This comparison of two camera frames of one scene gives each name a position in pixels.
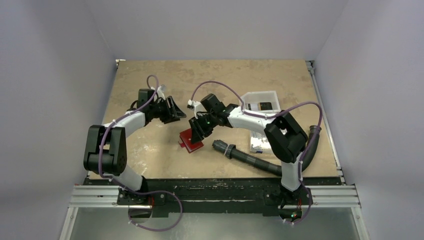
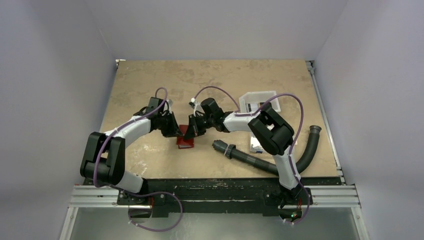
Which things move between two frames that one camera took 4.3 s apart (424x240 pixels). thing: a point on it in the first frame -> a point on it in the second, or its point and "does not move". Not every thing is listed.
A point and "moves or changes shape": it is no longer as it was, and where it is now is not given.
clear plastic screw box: x=259 y=143 does not move
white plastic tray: x=261 y=101 does not move
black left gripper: x=169 y=117 -> x=174 y=131
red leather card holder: x=186 y=138 moves or changes shape
